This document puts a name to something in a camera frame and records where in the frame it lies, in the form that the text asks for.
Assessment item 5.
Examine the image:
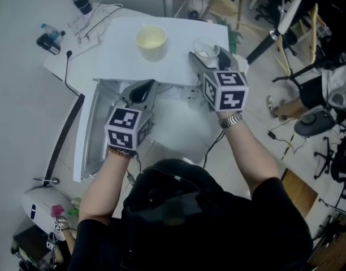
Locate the pink small box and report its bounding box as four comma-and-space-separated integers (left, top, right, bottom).
50, 204, 66, 217

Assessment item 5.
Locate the white blue pen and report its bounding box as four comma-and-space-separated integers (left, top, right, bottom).
33, 177, 60, 185

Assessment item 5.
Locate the person's left forearm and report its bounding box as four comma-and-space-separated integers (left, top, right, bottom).
77, 147, 137, 227

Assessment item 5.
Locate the black power cable with plug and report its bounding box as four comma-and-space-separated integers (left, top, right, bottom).
64, 50, 83, 98

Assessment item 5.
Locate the person's black shirt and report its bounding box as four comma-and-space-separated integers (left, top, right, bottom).
68, 158, 314, 271

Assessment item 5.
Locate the white chair frame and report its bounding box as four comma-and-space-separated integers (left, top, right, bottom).
276, 0, 304, 36

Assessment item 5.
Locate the silver wristwatch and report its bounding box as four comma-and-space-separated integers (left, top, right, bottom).
218, 112, 244, 129

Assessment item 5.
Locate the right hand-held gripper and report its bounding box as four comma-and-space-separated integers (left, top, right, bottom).
188, 47, 249, 113

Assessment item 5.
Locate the black water bottle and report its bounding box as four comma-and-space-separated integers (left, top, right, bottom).
68, 0, 93, 15

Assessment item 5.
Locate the black metal pole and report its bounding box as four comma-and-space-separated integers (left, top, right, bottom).
245, 29, 281, 65

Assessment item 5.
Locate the black floor stand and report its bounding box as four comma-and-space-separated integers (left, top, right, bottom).
271, 59, 332, 90

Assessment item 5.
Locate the cream cup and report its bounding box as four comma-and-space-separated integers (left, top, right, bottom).
135, 24, 168, 63

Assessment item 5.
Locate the black table leg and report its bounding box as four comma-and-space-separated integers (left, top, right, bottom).
44, 93, 86, 182

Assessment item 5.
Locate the brown bead bracelet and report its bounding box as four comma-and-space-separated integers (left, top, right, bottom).
107, 146, 137, 159

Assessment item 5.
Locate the light wooden chair frame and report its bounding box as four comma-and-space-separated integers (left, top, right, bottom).
274, 3, 322, 76

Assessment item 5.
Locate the round yellow stool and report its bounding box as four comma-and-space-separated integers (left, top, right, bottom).
202, 0, 239, 18

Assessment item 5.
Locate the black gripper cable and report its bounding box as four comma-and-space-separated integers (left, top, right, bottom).
126, 154, 142, 186
202, 131, 224, 169

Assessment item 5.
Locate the white cabinet appliance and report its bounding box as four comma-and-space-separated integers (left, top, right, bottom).
73, 17, 249, 183

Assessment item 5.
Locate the dark brown low table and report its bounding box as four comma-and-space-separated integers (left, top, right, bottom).
13, 224, 52, 268

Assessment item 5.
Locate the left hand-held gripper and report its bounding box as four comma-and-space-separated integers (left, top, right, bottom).
104, 79, 159, 151

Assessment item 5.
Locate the green plastic item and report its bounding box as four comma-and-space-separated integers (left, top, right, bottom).
67, 198, 82, 217

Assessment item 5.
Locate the white cable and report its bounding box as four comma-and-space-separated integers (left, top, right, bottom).
67, 0, 126, 43

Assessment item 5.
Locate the clear glass cup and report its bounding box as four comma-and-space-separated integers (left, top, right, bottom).
193, 37, 220, 67

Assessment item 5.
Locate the black camera white label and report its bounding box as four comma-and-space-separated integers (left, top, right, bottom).
36, 33, 62, 55

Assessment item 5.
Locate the clear plastic bottle blue label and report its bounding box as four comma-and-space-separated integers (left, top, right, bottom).
40, 23, 66, 43

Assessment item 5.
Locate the brown wooden stool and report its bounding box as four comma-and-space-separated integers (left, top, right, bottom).
280, 168, 319, 218

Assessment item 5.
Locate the person's right forearm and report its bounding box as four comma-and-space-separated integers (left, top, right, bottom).
218, 114, 283, 200

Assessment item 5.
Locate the green plant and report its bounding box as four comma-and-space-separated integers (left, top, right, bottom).
218, 18, 244, 55

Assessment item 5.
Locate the grey office chair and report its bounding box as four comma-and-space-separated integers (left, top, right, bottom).
293, 107, 336, 138

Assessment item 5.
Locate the dark thin cable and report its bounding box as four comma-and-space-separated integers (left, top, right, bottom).
74, 6, 123, 39

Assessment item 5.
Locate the black chest pack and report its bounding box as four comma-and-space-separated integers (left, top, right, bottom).
122, 162, 227, 265

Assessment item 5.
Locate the white round appliance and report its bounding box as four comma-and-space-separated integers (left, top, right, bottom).
21, 186, 77, 241

